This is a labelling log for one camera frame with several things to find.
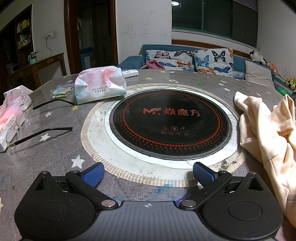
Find dark wooden door frame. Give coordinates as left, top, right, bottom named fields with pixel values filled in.
left=64, top=0, right=118, bottom=75

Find pink cloth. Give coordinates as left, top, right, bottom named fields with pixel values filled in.
left=141, top=60, right=166, bottom=70

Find glass kettle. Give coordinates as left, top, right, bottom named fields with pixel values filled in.
left=28, top=50, right=38, bottom=65

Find small colourful card packet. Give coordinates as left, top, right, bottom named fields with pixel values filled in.
left=50, top=85, right=75, bottom=100

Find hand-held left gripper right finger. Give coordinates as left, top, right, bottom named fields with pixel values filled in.
left=179, top=162, right=267, bottom=210

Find grey pillow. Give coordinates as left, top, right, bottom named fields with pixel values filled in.
left=245, top=60, right=274, bottom=82

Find butterfly print pillow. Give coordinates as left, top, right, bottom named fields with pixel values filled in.
left=193, top=48, right=234, bottom=78
left=144, top=49, right=194, bottom=71

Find blue sofa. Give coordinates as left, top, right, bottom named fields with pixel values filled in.
left=117, top=44, right=296, bottom=100

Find black-temple eyeglasses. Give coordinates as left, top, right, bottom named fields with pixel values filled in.
left=6, top=99, right=76, bottom=149

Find pastel tissue pack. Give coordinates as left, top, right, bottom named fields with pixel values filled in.
left=74, top=65, right=127, bottom=105

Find dark wooden shelf cabinet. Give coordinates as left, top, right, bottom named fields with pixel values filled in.
left=0, top=3, right=33, bottom=77

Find wooden side table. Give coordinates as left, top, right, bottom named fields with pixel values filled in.
left=6, top=52, right=67, bottom=91

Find cream sweatshirt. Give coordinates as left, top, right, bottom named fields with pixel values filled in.
left=233, top=91, right=296, bottom=229

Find panda plush toy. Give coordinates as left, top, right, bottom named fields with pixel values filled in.
left=250, top=51, right=264, bottom=65

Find pink plush toy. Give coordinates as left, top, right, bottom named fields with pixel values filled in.
left=266, top=61, right=278, bottom=73

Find dark window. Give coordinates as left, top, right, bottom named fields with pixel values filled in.
left=171, top=0, right=259, bottom=48

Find round black induction cooktop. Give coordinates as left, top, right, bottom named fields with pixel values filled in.
left=104, top=88, right=240, bottom=167

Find white plastic bag packet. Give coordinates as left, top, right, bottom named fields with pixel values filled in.
left=0, top=85, right=33, bottom=153

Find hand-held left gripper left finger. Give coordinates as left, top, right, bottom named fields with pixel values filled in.
left=30, top=162, right=119, bottom=210

